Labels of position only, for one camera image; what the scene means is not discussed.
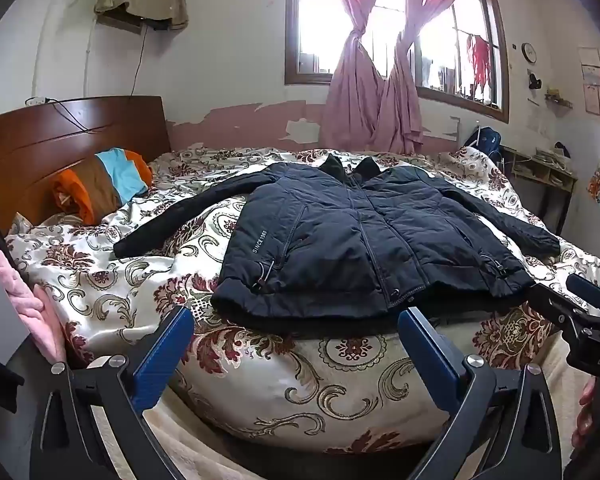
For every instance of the person's right hand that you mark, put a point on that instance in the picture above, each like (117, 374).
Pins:
(585, 410)

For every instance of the pink wall paper sheet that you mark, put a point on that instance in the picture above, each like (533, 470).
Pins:
(592, 100)

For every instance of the small wall shelf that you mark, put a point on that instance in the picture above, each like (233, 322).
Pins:
(559, 100)

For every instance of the round wall clock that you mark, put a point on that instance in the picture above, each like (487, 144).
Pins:
(529, 52)

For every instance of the brown framed window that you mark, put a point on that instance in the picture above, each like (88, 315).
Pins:
(320, 10)

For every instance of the dark navy padded jacket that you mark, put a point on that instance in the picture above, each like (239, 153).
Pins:
(330, 240)

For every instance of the grey flat card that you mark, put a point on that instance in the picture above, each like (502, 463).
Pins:
(2, 320)

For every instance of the white power strip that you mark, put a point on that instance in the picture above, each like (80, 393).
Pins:
(36, 100)

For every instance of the striped orange blue pillow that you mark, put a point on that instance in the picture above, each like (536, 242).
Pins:
(105, 180)

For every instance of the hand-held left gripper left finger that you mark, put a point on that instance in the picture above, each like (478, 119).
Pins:
(162, 355)

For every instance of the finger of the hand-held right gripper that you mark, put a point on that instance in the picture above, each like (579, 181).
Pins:
(592, 292)
(555, 305)

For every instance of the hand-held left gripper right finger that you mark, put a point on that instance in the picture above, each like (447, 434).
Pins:
(430, 355)

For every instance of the dark wall shelf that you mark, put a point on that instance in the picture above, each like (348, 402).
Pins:
(125, 22)

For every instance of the white wall paper sheet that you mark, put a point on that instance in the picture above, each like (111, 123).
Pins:
(591, 65)

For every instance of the pink fluffy garment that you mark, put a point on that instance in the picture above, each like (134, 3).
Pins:
(35, 310)

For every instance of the floral patterned blanket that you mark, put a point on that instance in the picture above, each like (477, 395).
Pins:
(280, 395)

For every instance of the red hanging clothes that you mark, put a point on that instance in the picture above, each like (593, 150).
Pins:
(479, 57)

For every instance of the wooden bed headboard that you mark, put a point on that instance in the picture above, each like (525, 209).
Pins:
(30, 145)

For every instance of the black wall fixture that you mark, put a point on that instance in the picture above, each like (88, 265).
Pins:
(534, 82)

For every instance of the wooden desk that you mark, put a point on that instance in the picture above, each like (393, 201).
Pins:
(545, 175)

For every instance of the blue backpack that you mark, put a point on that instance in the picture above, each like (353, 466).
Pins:
(485, 141)

